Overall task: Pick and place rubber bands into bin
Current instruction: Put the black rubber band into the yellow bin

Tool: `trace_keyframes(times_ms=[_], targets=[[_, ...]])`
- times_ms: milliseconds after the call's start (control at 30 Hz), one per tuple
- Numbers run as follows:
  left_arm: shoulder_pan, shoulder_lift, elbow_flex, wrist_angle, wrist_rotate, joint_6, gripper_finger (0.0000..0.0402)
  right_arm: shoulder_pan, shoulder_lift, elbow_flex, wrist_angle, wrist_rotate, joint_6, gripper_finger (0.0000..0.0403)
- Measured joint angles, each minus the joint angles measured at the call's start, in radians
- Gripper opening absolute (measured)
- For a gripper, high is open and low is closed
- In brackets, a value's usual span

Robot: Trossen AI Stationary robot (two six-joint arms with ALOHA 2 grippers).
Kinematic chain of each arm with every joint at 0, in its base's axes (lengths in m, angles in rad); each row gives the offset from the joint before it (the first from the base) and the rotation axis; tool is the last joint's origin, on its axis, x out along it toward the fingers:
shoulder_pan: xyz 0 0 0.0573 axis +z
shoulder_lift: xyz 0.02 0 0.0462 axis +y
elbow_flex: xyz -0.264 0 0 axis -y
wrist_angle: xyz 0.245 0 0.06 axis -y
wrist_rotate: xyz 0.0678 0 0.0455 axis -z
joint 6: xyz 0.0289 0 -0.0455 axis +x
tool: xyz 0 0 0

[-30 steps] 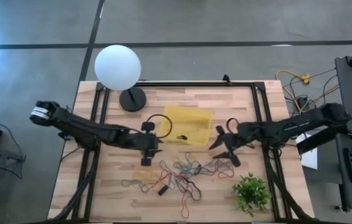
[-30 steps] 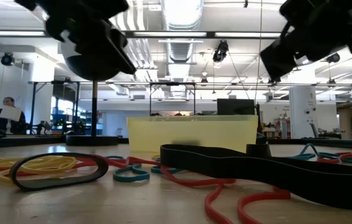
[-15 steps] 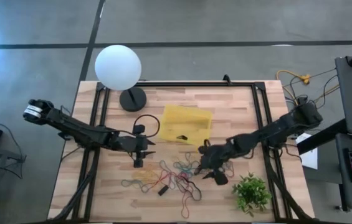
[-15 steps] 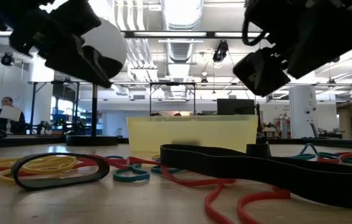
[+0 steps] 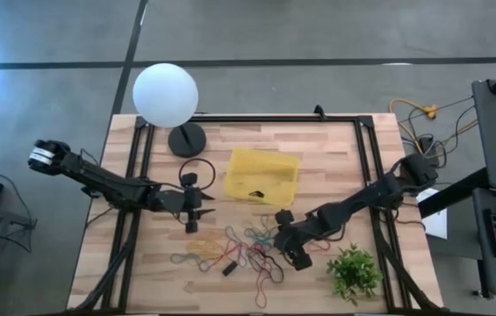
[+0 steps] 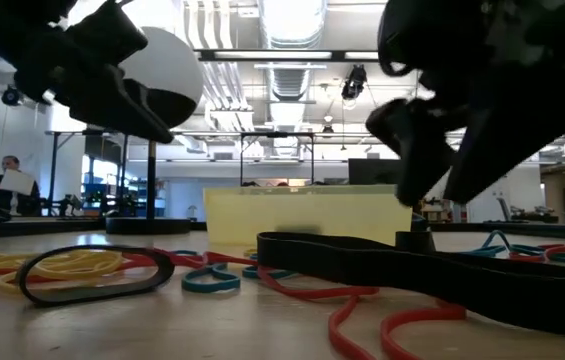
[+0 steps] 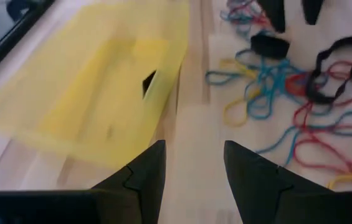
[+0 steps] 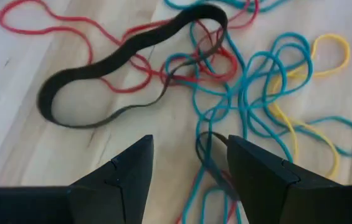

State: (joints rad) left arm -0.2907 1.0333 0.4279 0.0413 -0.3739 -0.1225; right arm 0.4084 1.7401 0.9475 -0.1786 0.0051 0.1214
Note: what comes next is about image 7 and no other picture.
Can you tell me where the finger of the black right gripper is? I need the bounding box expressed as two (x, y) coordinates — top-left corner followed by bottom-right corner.
(301, 0), (325, 26)
(257, 0), (287, 34)

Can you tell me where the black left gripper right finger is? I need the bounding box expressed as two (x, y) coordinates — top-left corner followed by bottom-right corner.
(224, 139), (333, 224)

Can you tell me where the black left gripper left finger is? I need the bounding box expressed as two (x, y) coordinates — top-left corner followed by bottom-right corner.
(82, 139), (167, 224)

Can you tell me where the small black elastic band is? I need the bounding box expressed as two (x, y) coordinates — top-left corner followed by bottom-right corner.
(249, 32), (291, 60)

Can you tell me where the yellow rubber band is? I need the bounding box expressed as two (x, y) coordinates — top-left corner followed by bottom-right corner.
(223, 89), (260, 129)
(326, 169), (352, 191)
(218, 57), (258, 79)

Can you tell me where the red rubber band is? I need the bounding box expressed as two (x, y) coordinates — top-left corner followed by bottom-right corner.
(292, 60), (352, 132)
(283, 72), (308, 96)
(292, 136), (352, 175)

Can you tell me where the black wavy hair band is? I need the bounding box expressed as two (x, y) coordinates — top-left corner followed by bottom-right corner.
(305, 35), (352, 106)

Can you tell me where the yellow translucent plastic bin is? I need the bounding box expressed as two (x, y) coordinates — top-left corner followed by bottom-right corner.
(0, 0), (191, 170)

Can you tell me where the black table clamp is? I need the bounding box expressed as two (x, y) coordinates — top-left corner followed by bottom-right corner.
(6, 0), (39, 22)

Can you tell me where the black aluminium table frame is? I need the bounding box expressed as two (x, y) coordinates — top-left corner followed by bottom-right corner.
(0, 0), (57, 90)

